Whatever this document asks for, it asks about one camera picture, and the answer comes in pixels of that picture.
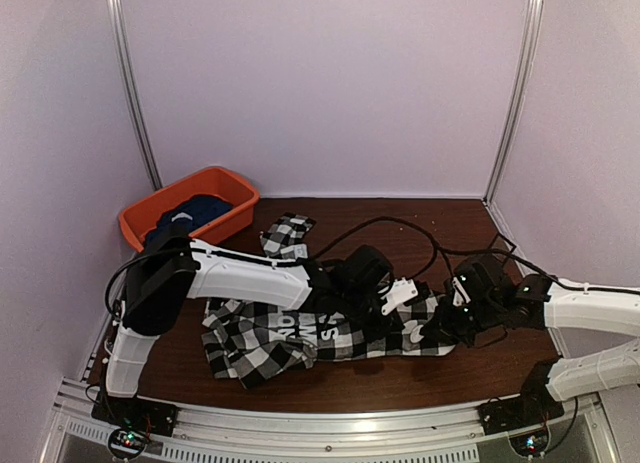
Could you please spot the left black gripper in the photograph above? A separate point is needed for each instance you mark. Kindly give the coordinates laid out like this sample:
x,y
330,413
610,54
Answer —
x,y
394,324

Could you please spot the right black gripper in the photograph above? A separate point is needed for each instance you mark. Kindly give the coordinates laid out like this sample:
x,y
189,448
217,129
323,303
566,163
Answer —
x,y
440,328

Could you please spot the black white checkered shirt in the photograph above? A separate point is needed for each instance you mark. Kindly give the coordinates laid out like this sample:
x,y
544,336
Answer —
x,y
254,342

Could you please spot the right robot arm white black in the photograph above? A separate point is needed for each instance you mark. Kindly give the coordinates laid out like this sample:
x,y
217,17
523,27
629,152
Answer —
x,y
494,288

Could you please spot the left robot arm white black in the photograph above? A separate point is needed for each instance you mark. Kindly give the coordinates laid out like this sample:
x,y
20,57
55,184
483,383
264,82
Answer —
x,y
175,267

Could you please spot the small black brooch box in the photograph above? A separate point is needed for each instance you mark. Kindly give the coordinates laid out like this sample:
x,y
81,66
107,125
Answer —
x,y
503,249

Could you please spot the dark blue garment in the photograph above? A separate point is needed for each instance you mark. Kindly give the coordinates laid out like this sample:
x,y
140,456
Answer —
x,y
191,214

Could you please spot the orange plastic basin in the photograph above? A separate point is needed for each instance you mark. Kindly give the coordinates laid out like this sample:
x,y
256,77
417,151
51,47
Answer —
x,y
139,218

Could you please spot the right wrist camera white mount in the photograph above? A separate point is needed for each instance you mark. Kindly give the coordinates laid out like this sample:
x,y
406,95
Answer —
x,y
460,296

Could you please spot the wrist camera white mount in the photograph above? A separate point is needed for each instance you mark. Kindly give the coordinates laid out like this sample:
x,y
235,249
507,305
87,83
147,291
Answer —
x,y
400,293
460,296

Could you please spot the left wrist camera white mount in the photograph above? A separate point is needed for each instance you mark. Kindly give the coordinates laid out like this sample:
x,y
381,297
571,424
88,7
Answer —
x,y
400,293

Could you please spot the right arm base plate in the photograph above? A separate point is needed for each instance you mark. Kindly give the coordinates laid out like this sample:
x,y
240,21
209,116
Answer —
x,y
508,414

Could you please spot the aluminium front rail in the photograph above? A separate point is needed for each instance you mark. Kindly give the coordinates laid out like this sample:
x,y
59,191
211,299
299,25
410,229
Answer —
x,y
441,434

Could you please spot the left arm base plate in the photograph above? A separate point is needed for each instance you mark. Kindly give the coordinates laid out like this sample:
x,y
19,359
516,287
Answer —
x,y
144,416

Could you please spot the right aluminium corner post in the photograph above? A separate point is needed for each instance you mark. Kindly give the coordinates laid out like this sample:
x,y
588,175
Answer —
x,y
527,53

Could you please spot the aluminium corner post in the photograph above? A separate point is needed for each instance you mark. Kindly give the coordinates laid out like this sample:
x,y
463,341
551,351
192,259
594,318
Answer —
x,y
527,53
132,97

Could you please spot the left aluminium corner post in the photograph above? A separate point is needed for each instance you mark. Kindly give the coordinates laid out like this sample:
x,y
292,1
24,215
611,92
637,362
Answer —
x,y
132,97

